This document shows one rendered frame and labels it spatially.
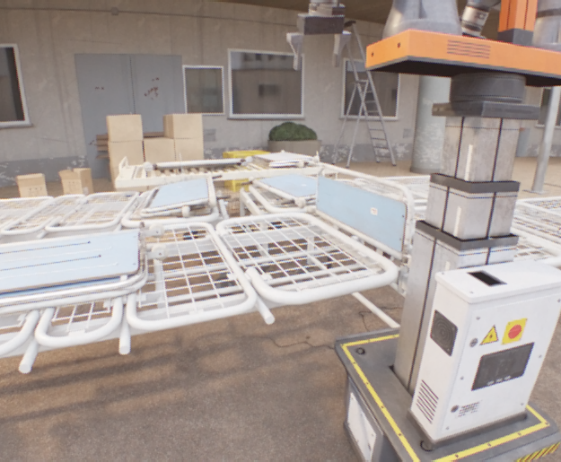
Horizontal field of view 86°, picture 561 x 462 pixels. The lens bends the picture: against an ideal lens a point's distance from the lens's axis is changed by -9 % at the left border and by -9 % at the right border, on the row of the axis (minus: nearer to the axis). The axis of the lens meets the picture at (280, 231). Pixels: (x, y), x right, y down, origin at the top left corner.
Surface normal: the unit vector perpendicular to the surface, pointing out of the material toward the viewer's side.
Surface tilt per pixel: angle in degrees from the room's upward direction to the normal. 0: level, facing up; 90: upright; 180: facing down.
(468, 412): 90
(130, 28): 90
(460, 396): 90
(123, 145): 90
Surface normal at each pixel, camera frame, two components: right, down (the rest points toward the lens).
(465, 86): -0.88, 0.15
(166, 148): 0.50, 0.28
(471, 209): 0.22, 0.31
